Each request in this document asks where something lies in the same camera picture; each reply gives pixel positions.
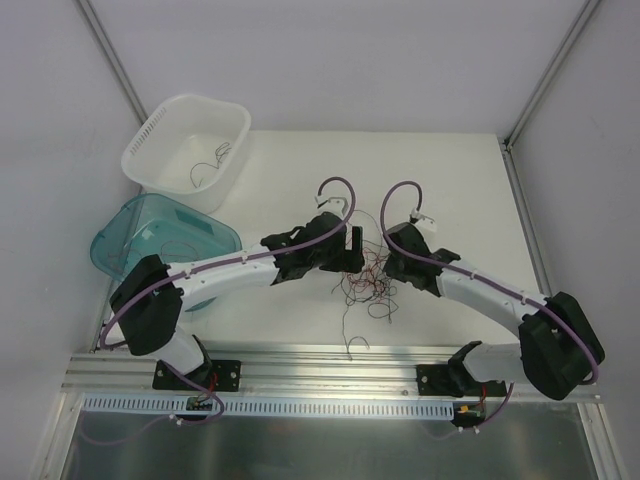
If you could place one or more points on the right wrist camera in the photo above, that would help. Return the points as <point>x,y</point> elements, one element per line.
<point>423,222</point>

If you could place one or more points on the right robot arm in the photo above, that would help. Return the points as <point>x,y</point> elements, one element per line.
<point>556,350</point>

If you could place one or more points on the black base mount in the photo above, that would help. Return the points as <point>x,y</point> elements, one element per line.
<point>221,375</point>
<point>439,380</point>

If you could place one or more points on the aluminium rail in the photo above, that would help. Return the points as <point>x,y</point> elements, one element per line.
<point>272,370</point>

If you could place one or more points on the right aluminium frame post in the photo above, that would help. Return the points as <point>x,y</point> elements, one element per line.
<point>567,44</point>

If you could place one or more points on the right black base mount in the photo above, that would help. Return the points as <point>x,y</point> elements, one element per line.
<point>439,380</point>

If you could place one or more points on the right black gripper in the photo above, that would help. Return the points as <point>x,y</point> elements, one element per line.
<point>395,262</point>

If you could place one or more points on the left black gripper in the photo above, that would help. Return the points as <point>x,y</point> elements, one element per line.
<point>356,248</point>

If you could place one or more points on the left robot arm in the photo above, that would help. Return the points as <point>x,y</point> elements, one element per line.
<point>148,304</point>

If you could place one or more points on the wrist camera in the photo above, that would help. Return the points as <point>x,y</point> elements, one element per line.
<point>423,222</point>
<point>335,205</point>

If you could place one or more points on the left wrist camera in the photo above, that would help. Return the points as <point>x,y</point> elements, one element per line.
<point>335,205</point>

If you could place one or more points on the teal transparent plastic bin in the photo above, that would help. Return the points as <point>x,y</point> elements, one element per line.
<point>152,224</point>

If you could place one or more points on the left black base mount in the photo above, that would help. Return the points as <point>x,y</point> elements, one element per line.
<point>221,375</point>

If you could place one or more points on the left aluminium frame post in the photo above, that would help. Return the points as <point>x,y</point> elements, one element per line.
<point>91,17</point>

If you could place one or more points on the white plastic basket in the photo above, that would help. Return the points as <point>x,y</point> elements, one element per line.
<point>191,149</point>

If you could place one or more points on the aluminium frame post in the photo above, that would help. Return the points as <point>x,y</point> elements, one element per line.
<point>91,17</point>
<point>567,44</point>

